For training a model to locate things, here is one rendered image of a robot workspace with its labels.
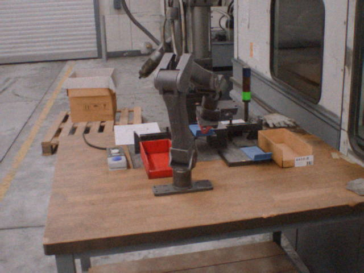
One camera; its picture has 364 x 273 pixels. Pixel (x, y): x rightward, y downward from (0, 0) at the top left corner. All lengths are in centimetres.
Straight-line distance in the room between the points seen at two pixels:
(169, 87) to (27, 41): 988
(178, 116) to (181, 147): 11
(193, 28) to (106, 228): 86
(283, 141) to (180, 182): 62
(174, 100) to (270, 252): 131
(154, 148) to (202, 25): 52
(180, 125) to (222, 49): 357
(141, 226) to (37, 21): 995
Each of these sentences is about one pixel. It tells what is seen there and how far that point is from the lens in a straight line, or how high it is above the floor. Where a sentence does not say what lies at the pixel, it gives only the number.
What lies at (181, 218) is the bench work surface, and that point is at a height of 90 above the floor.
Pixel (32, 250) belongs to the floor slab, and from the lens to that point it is 312.
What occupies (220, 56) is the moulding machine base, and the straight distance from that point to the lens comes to 498.
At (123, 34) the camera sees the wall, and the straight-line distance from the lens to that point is 1105.
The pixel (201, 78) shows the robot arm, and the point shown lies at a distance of 153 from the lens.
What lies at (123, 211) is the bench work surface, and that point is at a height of 90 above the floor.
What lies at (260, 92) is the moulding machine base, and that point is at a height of 85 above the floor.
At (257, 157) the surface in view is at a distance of 173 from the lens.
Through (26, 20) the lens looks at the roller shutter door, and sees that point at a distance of 1115.
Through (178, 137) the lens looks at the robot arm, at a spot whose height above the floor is 109.
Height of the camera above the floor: 155
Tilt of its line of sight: 18 degrees down
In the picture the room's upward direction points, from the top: 2 degrees counter-clockwise
